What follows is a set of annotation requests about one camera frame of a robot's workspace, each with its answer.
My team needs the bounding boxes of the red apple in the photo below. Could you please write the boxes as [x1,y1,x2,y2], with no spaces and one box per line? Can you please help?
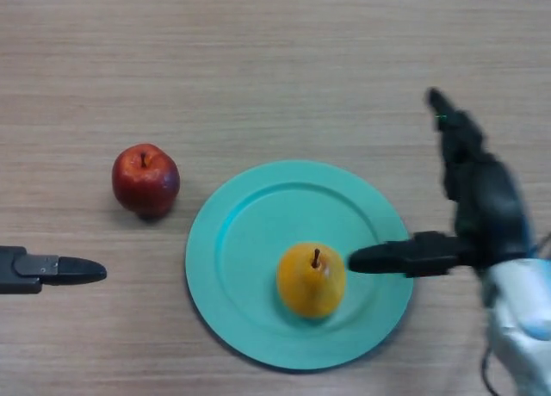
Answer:
[111,143,181,220]

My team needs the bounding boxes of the yellow pear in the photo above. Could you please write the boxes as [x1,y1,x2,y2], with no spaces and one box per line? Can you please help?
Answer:
[275,241,348,320]

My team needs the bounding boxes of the teal round plate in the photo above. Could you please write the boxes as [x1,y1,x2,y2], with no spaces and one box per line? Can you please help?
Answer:
[185,158,414,371]

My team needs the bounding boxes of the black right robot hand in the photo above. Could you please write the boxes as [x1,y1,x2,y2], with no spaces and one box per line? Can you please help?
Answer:
[347,87,535,280]

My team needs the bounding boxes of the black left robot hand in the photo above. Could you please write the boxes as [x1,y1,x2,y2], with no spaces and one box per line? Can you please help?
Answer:
[0,245,108,294]

